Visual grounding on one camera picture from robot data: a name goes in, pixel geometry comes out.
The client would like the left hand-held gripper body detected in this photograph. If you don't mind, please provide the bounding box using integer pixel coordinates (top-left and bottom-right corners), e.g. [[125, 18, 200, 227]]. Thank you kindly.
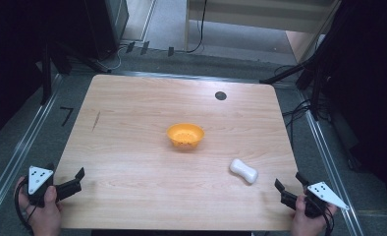
[[27, 165, 55, 208]]

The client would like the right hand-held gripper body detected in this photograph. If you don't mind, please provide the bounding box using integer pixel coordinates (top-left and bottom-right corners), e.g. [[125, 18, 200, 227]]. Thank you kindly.
[[304, 181, 351, 219]]

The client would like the person's right hand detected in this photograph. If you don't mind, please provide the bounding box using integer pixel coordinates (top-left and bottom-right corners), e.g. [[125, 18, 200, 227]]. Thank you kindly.
[[290, 194, 339, 236]]

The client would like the person's left hand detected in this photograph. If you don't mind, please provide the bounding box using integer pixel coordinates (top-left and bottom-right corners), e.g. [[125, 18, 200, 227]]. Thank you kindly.
[[14, 176, 64, 236]]

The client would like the white soap bar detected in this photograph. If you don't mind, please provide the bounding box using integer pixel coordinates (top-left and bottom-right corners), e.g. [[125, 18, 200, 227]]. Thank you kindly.
[[229, 158, 259, 185]]

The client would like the black tape corner mark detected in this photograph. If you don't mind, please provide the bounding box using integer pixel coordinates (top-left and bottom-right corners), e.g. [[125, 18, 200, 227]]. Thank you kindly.
[[59, 106, 75, 128]]

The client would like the black metal stand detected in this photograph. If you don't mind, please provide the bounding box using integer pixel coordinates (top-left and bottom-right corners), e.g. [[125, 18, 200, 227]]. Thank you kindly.
[[259, 57, 325, 122], [39, 40, 72, 106]]

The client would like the dark curtain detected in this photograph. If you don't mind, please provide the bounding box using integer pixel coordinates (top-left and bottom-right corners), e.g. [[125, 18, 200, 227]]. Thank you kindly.
[[318, 0, 387, 201], [0, 0, 87, 147]]

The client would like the orange plastic bowl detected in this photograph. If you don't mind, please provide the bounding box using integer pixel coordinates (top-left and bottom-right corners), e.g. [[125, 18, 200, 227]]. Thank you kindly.
[[166, 122, 205, 148]]

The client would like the black cabinet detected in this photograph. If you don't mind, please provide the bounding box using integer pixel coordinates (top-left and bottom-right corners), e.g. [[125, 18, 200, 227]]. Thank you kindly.
[[83, 0, 131, 62]]

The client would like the metal floor rail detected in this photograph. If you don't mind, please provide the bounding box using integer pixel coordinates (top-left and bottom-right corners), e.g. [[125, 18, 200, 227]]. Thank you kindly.
[[111, 70, 298, 87], [0, 73, 64, 229], [295, 88, 366, 236]]

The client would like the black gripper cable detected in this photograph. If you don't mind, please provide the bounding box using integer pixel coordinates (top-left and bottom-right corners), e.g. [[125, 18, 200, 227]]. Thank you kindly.
[[314, 196, 336, 236], [13, 185, 36, 236]]

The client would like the bundle of black floor cables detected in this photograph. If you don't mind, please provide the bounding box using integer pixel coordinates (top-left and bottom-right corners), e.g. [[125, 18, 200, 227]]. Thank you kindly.
[[274, 64, 331, 141]]

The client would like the white floor cable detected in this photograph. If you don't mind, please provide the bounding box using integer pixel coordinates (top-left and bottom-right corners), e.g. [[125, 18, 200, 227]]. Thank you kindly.
[[97, 45, 128, 71]]

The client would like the white furniture frame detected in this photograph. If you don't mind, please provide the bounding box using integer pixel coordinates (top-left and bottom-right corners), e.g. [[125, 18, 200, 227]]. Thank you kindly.
[[184, 0, 343, 64]]

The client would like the black hanging cable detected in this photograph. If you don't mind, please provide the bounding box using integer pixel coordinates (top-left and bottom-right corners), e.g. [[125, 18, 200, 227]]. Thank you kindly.
[[186, 0, 209, 54]]

